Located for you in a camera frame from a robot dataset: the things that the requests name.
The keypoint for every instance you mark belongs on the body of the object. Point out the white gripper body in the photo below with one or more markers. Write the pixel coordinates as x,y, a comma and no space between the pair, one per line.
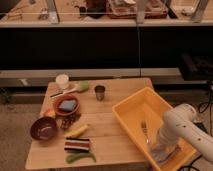
165,145

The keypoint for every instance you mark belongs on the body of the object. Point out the grey towel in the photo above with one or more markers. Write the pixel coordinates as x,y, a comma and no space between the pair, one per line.
162,154

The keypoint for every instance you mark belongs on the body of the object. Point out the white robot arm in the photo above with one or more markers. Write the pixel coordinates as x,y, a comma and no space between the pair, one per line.
178,123

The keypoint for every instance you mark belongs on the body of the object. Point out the purple bowl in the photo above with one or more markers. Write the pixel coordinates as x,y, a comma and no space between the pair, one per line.
44,128

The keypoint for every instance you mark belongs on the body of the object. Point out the metal fork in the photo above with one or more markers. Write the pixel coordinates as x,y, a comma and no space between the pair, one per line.
145,131

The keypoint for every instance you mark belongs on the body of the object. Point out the yellow plastic bin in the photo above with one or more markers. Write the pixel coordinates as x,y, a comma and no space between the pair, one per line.
147,105

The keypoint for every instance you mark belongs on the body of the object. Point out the metal cup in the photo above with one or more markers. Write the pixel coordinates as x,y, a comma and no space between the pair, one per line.
99,92

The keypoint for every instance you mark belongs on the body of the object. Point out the wooden table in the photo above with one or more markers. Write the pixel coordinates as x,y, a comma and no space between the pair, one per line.
110,145

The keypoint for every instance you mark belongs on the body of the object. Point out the yellow corn cob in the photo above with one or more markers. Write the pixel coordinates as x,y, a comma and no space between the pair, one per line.
77,132

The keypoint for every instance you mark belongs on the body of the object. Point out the green pea pod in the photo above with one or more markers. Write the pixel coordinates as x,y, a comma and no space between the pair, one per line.
77,156

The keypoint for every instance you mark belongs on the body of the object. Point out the brown grapes toy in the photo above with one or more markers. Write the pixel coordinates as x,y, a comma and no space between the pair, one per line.
68,121

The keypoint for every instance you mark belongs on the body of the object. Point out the blue sponge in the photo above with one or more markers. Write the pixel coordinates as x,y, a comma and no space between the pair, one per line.
67,105

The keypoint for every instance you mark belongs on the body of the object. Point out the orange fruit toy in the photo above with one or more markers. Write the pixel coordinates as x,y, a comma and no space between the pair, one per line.
49,113

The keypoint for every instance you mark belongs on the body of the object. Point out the white cup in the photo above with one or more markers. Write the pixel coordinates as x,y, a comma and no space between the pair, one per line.
63,81

